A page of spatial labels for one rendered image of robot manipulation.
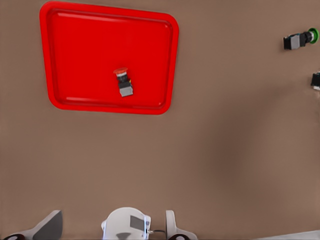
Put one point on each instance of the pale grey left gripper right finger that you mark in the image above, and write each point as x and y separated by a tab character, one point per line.
171	225

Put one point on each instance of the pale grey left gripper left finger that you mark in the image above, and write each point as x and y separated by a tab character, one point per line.
47	227

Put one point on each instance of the red plastic tray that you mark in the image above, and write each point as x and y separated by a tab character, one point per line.
110	60

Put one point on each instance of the red push-button switch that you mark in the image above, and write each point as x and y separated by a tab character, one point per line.
123	82

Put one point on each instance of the black switch with white base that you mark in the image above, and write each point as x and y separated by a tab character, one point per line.
316	80

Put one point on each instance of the green push-button switch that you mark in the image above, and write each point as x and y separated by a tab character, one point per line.
301	38

